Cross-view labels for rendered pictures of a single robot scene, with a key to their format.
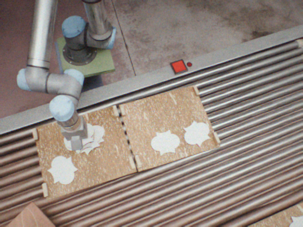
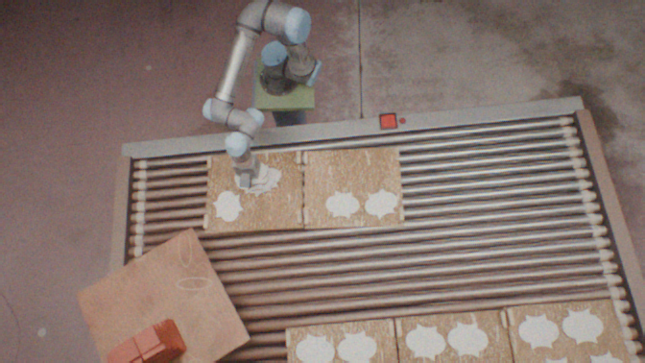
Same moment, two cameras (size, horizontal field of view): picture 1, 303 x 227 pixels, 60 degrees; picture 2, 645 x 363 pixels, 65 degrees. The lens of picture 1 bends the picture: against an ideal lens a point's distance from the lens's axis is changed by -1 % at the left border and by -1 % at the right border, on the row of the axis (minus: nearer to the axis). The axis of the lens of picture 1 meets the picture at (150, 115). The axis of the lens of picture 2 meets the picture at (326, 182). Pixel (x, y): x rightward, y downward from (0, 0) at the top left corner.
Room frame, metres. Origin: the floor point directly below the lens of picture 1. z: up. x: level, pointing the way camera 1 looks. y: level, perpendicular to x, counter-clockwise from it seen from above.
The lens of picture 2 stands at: (-0.23, -0.39, 2.94)
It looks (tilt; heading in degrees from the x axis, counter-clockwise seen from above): 68 degrees down; 31
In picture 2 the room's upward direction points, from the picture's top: 9 degrees counter-clockwise
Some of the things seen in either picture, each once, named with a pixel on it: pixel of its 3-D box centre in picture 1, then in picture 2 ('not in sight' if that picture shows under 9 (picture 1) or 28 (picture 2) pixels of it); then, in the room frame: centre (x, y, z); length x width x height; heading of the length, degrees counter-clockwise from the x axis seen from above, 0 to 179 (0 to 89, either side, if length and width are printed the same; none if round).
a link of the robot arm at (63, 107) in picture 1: (64, 111); (238, 147); (0.34, 0.30, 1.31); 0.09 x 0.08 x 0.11; 179
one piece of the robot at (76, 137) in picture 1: (73, 133); (244, 170); (0.31, 0.29, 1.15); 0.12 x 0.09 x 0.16; 14
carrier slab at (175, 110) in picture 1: (168, 125); (352, 187); (0.48, -0.09, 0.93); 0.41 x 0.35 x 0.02; 114
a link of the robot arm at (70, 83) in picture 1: (66, 85); (246, 123); (0.44, 0.31, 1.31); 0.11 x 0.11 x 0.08; 89
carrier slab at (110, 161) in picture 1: (83, 149); (254, 191); (0.31, 0.29, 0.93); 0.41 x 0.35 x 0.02; 115
